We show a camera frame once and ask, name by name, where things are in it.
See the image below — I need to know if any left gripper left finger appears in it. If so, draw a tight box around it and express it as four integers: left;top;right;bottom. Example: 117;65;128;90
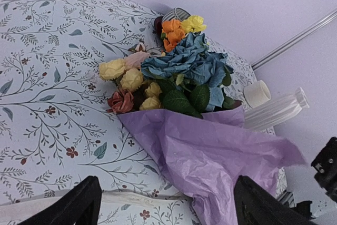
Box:
21;176;102;225

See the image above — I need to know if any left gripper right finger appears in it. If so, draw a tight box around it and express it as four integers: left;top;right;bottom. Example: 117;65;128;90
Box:
234;175;314;225

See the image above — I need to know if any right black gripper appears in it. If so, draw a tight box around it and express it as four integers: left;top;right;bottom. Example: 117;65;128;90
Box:
295;137;336;219

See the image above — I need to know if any purple pink wrapping paper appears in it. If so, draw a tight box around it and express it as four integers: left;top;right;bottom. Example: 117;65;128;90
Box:
118;106;305;224

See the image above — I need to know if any artificial flower bouquet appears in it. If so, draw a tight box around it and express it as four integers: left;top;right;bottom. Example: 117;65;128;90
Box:
98;15;241;118

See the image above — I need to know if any white ribbed vase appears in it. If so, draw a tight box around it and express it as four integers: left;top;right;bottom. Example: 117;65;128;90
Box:
244;87;309;131

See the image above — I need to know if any cream mug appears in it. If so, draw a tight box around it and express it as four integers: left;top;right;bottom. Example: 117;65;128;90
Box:
243;80;271;108

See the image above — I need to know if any floral patterned tablecloth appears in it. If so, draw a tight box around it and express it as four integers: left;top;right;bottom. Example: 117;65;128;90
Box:
0;0;286;225

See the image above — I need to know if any dark red saucer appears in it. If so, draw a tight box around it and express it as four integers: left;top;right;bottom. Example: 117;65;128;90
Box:
153;16;163;37

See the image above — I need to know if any striped grey cup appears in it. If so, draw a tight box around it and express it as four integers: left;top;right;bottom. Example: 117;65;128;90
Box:
162;7;191;22

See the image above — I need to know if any right aluminium frame post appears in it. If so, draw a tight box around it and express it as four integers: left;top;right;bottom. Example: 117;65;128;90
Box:
251;8;336;71

